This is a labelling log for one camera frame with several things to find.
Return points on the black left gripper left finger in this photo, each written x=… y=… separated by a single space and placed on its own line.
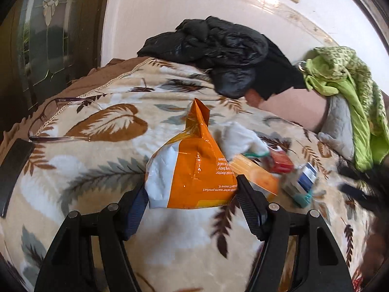
x=135 y=212

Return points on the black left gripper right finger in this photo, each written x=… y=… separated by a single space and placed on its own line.
x=253 y=204

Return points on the orange white snack bag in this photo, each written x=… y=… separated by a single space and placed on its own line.
x=189 y=171

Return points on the teal tube box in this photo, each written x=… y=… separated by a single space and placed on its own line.
x=302 y=198

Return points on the red white small box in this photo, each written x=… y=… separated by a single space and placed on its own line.
x=278 y=162

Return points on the blue white carton box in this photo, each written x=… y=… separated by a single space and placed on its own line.
x=300 y=180

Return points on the white crumpled tissue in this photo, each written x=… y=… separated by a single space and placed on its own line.
x=234 y=139

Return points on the leaf patterned bed blanket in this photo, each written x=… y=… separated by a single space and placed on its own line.
x=145 y=103

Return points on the pink brown upholstered headboard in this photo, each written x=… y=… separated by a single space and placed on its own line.
x=301 y=106

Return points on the grey quilted pillow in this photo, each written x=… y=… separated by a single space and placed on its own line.
x=337 y=131

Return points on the black phone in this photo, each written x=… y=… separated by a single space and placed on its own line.
x=11 y=168

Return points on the black cloth garment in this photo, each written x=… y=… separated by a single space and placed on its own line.
x=275 y=74

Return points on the black puffer jacket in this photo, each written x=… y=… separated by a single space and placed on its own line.
x=228 y=52

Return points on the green patterned quilt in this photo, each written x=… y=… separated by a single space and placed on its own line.
x=338 y=70

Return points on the dark wooden glass door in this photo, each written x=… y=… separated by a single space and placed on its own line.
x=45 y=45

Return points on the thin frame eyeglasses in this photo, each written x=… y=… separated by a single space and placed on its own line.
x=43 y=128

